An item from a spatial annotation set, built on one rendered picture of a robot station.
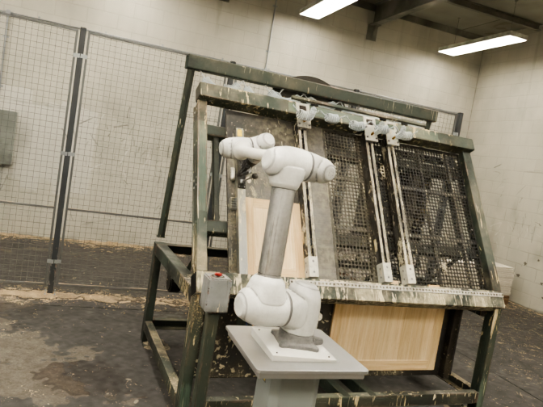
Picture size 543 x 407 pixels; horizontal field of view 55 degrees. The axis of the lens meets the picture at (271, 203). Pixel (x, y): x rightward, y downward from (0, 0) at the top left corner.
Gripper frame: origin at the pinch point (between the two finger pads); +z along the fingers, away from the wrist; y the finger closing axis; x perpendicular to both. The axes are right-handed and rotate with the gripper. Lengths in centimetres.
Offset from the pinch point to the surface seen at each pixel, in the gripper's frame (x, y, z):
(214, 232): -9.8, 30.9, 20.2
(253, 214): 12.4, 19.1, 13.8
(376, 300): 91, 68, 11
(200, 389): -18, 117, 20
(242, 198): 4.7, 10.4, 11.7
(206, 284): -23, 69, -7
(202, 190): -20.0, 9.0, 10.6
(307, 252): 45, 42, 9
